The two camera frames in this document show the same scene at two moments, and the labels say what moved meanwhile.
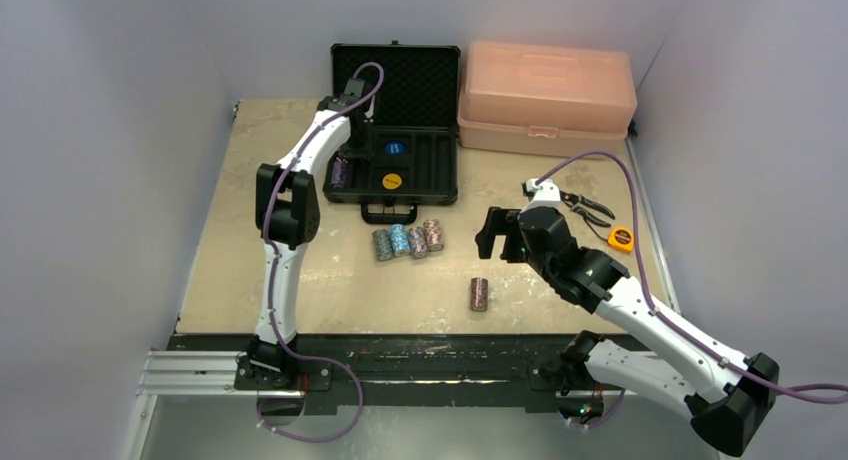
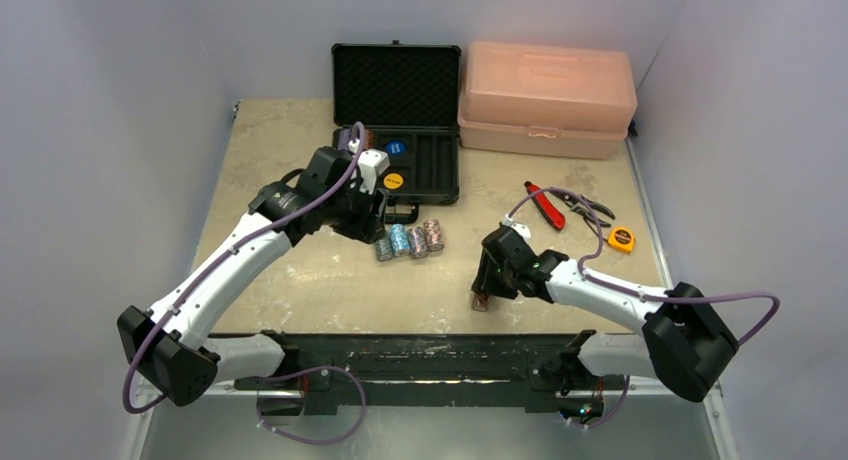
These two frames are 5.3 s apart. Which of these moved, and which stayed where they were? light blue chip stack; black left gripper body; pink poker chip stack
Moved: black left gripper body
Stayed: light blue chip stack; pink poker chip stack
